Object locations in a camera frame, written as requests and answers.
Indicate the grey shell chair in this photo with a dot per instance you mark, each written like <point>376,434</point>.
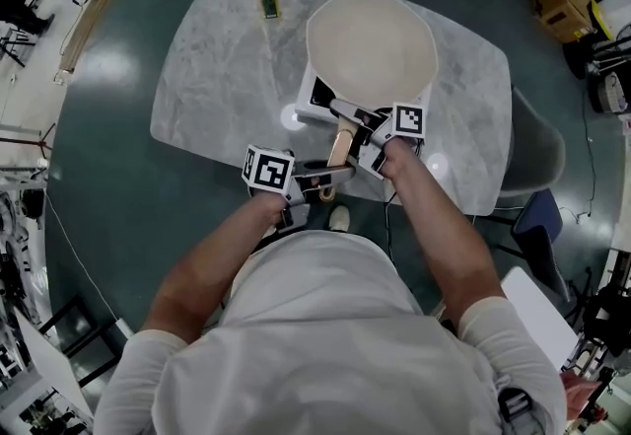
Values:
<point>535,147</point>

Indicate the blue chair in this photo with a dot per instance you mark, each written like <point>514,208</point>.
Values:
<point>539,231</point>

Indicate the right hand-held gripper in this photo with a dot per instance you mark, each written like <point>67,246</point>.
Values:
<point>406,120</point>

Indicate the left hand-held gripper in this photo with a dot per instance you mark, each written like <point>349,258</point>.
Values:
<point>266,169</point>

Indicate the white flat board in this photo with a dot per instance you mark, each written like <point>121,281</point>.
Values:
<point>539,310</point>

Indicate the round robot vacuum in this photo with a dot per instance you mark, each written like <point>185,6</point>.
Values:
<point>611,88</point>

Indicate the person's right forearm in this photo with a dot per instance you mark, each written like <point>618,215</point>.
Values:
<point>434,226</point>

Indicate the red metal stand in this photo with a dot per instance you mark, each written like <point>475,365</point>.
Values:
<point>29,141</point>

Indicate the white induction cooktop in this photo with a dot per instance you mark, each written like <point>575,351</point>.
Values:
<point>306,102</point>

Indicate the white power strip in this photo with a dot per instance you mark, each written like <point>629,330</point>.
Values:
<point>124,327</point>

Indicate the person's left forearm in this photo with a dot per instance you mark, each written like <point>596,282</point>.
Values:
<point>212,265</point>

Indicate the wooden planks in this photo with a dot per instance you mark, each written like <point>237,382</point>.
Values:
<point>98,4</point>

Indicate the person's white shirt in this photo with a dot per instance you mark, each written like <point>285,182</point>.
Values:
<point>320,339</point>

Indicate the person's white shoe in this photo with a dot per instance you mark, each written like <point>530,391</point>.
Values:
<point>339,218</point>

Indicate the black metal frame stool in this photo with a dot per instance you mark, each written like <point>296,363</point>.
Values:
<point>86,339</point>

